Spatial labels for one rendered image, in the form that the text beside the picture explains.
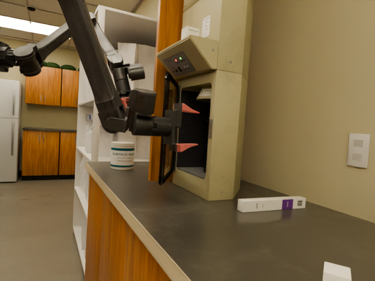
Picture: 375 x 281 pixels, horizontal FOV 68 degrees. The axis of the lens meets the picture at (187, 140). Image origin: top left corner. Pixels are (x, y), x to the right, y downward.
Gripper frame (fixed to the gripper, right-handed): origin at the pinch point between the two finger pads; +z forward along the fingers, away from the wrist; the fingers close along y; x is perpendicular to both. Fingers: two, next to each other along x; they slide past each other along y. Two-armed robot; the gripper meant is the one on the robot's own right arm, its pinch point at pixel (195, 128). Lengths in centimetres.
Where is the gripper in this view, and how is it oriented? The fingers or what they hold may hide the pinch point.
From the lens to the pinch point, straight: 85.8
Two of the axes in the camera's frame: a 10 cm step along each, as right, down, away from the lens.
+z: 8.9, 0.3, 4.5
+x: -4.5, -0.6, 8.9
